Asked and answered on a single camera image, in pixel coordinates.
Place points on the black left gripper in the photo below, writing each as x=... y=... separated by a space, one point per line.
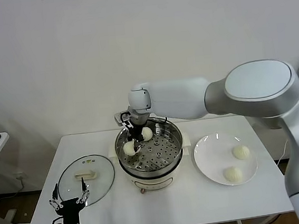
x=70 y=208

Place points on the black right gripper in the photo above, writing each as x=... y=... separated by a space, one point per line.
x=136 y=131

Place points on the white steamed baozi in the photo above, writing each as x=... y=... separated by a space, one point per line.
x=233 y=174
x=240 y=152
x=129 y=149
x=148 y=133

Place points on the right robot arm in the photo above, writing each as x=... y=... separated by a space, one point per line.
x=180 y=98

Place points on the stainless steel steamer basket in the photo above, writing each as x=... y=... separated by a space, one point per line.
x=163 y=147

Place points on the round glass lid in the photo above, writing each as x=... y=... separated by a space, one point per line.
x=99 y=172

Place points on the cream electric cooker pot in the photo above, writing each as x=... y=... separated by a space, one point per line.
x=156 y=180

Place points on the small beige floor disc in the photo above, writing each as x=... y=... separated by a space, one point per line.
x=25 y=214

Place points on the white round plate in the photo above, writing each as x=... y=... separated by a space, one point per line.
x=212 y=159

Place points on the white wall socket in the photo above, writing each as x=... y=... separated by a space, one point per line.
x=20 y=177

